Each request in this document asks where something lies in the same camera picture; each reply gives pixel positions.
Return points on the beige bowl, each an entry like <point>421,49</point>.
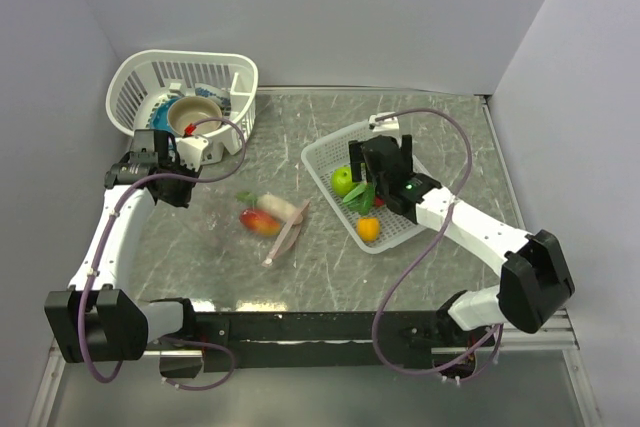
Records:
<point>189,110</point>

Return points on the aluminium frame rail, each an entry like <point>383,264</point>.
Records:
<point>556,334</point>

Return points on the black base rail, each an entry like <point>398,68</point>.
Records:
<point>413,340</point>

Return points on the green fake apple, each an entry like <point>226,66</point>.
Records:
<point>341,181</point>

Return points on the red fake strawberry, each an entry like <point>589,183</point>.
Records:
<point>362,199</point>

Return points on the blue plate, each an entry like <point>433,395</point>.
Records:
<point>159,117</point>

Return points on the white perforated rectangular basket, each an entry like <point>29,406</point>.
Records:
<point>322,157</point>

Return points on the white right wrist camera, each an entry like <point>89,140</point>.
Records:
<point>384,124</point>

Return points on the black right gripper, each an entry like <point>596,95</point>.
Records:
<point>357,158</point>

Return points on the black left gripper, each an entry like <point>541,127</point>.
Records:
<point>182,199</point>

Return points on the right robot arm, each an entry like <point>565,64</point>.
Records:
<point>534,277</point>

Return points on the red yellow fake mango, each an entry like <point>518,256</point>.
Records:
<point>259,222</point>

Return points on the white fake radish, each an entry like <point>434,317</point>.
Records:
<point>280,209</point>

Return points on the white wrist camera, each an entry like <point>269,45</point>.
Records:
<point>191,150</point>
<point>384,124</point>

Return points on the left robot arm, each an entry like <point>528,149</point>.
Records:
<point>94,317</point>

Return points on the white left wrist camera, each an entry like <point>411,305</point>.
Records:
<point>191,150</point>

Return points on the orange fake fruit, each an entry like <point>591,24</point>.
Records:
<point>368,229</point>

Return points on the blue patterned white dish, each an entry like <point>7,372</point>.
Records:
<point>219,96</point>

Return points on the white slatted round basket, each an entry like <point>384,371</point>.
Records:
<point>150,78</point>

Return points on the clear zip top bag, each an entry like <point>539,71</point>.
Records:
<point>289,232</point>

